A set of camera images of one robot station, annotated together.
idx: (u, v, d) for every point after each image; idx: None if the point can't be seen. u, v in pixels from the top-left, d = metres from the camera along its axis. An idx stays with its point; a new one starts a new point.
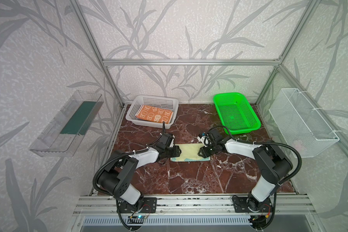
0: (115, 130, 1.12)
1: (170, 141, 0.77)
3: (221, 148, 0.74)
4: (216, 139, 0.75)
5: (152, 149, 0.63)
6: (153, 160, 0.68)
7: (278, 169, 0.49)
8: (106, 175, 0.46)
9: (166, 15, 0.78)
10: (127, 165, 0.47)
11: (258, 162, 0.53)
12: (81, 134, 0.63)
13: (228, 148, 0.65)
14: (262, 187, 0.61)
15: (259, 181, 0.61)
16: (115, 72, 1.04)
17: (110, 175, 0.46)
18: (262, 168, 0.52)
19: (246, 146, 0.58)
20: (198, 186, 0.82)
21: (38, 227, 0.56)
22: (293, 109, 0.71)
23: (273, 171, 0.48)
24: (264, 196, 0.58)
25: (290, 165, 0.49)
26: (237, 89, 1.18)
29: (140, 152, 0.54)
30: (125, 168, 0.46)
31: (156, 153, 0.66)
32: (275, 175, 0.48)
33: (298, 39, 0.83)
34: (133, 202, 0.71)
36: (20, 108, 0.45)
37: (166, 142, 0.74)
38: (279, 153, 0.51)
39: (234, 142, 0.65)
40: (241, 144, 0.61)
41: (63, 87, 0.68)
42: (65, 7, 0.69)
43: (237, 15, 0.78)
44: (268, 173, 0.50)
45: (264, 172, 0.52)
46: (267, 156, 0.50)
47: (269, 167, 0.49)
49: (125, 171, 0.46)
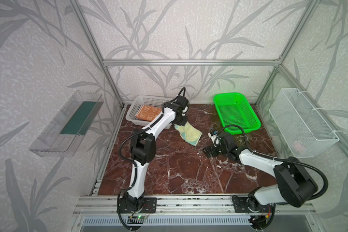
0: (114, 130, 1.12)
1: (188, 105, 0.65)
3: (234, 158, 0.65)
4: (229, 147, 0.72)
5: (168, 111, 0.64)
6: (171, 118, 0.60)
7: (301, 191, 0.44)
8: (135, 148, 0.58)
9: (167, 15, 0.78)
10: (146, 142, 0.55)
11: (279, 181, 0.48)
12: (81, 134, 0.63)
13: (243, 160, 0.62)
14: (269, 195, 0.58)
15: (270, 189, 0.57)
16: (115, 72, 1.04)
17: (137, 148, 0.57)
18: (282, 188, 0.47)
19: (265, 161, 0.53)
20: (198, 187, 0.82)
21: (38, 227, 0.56)
22: (293, 109, 0.71)
23: (297, 193, 0.43)
24: (268, 201, 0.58)
25: (315, 186, 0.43)
26: (237, 90, 1.18)
29: (155, 123, 0.59)
30: (146, 144, 0.55)
31: (174, 114, 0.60)
32: (299, 198, 0.44)
33: (298, 39, 0.83)
34: (137, 195, 0.65)
36: (20, 109, 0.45)
37: (183, 104, 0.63)
38: (303, 173, 0.46)
39: (251, 155, 0.60)
40: (260, 159, 0.56)
41: (63, 87, 0.68)
42: (65, 7, 0.69)
43: (237, 15, 0.78)
44: (290, 195, 0.46)
45: (284, 192, 0.47)
46: (290, 177, 0.45)
47: (294, 190, 0.44)
49: (147, 146, 0.55)
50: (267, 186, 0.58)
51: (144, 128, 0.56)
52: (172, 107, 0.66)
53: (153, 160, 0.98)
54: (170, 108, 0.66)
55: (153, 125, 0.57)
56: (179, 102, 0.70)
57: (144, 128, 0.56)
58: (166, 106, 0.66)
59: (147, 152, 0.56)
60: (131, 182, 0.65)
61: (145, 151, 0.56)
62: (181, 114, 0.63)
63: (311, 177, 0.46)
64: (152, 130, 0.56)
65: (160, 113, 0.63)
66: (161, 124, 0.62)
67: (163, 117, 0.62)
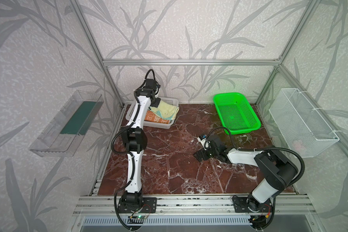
0: (114, 130, 1.12)
1: (157, 86, 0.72)
3: (224, 159, 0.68)
4: (219, 148, 0.75)
5: (143, 99, 0.67)
6: (147, 102, 0.70)
7: (283, 174, 0.47)
8: (128, 142, 0.65)
9: (166, 15, 0.78)
10: (137, 135, 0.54)
11: (262, 169, 0.52)
12: (81, 134, 0.63)
13: (231, 158, 0.70)
14: (264, 189, 0.60)
15: (260, 183, 0.60)
16: (115, 72, 1.04)
17: (130, 142, 0.65)
18: (266, 175, 0.51)
19: (248, 154, 0.58)
20: (198, 187, 0.82)
21: (38, 227, 0.56)
22: (293, 109, 0.71)
23: (279, 177, 0.47)
24: (265, 198, 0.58)
25: (295, 168, 0.49)
26: (237, 89, 1.18)
29: (137, 116, 0.63)
30: (137, 137, 0.64)
31: (148, 99, 0.71)
32: (282, 181, 0.46)
33: (298, 39, 0.83)
34: (137, 189, 0.66)
36: (20, 108, 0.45)
37: (153, 85, 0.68)
38: (282, 158, 0.51)
39: (236, 152, 0.64)
40: (243, 152, 0.60)
41: (63, 87, 0.68)
42: (65, 7, 0.69)
43: (237, 15, 0.78)
44: (273, 180, 0.49)
45: (268, 179, 0.51)
46: (270, 163, 0.48)
47: (275, 174, 0.47)
49: (138, 138, 0.63)
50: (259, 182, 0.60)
51: (129, 123, 0.62)
52: (146, 93, 0.69)
53: (153, 159, 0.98)
54: (144, 95, 0.68)
55: (136, 118, 0.62)
56: (149, 87, 0.71)
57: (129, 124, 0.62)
58: (139, 94, 0.69)
59: (140, 142, 0.64)
60: (128, 176, 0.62)
61: (138, 141, 0.64)
62: (154, 97, 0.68)
63: (288, 159, 0.50)
64: (137, 123, 0.61)
65: (136, 103, 0.66)
66: (142, 114, 0.65)
67: (140, 107, 0.66)
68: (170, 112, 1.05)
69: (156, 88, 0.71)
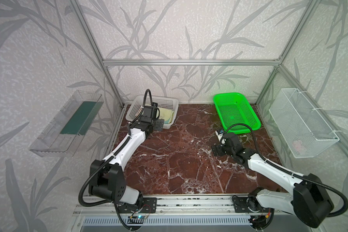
0: (114, 130, 1.12)
1: (155, 115, 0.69)
3: (241, 162, 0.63)
4: (236, 149, 0.67)
5: (135, 132, 0.55)
6: (138, 137, 0.56)
7: (320, 212, 0.42)
8: (97, 188, 0.45)
9: (167, 15, 0.78)
10: (110, 176, 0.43)
11: (296, 200, 0.45)
12: (81, 133, 0.62)
13: (252, 166, 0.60)
14: (274, 202, 0.58)
15: (273, 196, 0.57)
16: (115, 72, 1.04)
17: (100, 187, 0.44)
18: (297, 206, 0.45)
19: (279, 174, 0.50)
20: (198, 187, 0.82)
21: (38, 227, 0.56)
22: (293, 109, 0.71)
23: (315, 216, 0.41)
24: (270, 206, 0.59)
25: (330, 205, 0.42)
26: (237, 90, 1.18)
29: (121, 150, 0.48)
30: (110, 179, 0.43)
31: (141, 134, 0.58)
32: (316, 220, 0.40)
33: (298, 39, 0.83)
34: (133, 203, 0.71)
36: (20, 109, 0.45)
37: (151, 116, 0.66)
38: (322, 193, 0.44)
39: (262, 163, 0.55)
40: (271, 169, 0.52)
41: (63, 87, 0.68)
42: (65, 7, 0.69)
43: (237, 15, 0.78)
44: (305, 213, 0.43)
45: (299, 210, 0.45)
46: (311, 199, 0.42)
47: (312, 212, 0.41)
49: (111, 182, 0.43)
50: (273, 194, 0.56)
51: (107, 157, 0.45)
52: (141, 127, 0.57)
53: (153, 160, 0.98)
54: (138, 128, 0.57)
55: (118, 152, 0.47)
56: (147, 116, 0.66)
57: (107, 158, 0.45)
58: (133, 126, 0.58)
59: (113, 189, 0.44)
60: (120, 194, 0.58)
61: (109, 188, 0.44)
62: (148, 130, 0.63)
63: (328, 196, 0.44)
64: (116, 159, 0.45)
65: (126, 136, 0.53)
66: (127, 149, 0.49)
67: (130, 139, 0.52)
68: (167, 115, 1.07)
69: (154, 116, 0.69)
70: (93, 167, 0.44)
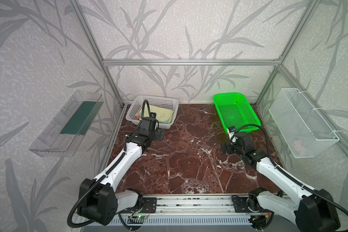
0: (115, 130, 1.12)
1: (150, 127, 0.63)
3: (250, 162, 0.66)
4: (247, 149, 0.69)
5: (131, 148, 0.53)
6: (135, 152, 0.54)
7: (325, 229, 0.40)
8: (86, 209, 0.42)
9: (167, 15, 0.78)
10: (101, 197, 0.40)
11: (301, 212, 0.43)
12: (82, 134, 0.63)
13: (260, 168, 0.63)
14: (276, 206, 0.56)
15: (276, 201, 0.56)
16: (115, 72, 1.04)
17: (89, 208, 0.42)
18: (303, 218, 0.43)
19: (287, 181, 0.48)
20: (198, 186, 0.82)
21: (38, 227, 0.56)
22: (293, 109, 0.71)
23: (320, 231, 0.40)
24: (269, 209, 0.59)
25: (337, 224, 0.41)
26: (237, 89, 1.18)
29: (114, 168, 0.46)
30: (101, 200, 0.41)
31: (137, 148, 0.55)
32: None
33: (299, 39, 0.83)
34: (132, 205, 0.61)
36: (20, 109, 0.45)
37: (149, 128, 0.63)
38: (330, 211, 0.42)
39: (271, 167, 0.53)
40: (280, 175, 0.50)
41: (63, 87, 0.68)
42: (65, 7, 0.69)
43: (237, 15, 0.78)
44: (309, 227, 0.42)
45: (303, 223, 0.43)
46: (316, 213, 0.41)
47: (317, 228, 0.41)
49: (102, 203, 0.41)
50: (276, 197, 0.56)
51: (99, 176, 0.43)
52: (138, 141, 0.55)
53: (153, 160, 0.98)
54: (135, 142, 0.55)
55: (110, 170, 0.45)
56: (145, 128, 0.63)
57: (98, 178, 0.42)
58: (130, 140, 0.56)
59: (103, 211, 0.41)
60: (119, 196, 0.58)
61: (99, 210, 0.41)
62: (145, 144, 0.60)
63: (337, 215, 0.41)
64: (108, 178, 0.43)
65: (122, 152, 0.51)
66: (120, 167, 0.47)
67: (125, 155, 0.50)
68: (167, 115, 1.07)
69: (150, 129, 0.63)
70: (84, 187, 0.41)
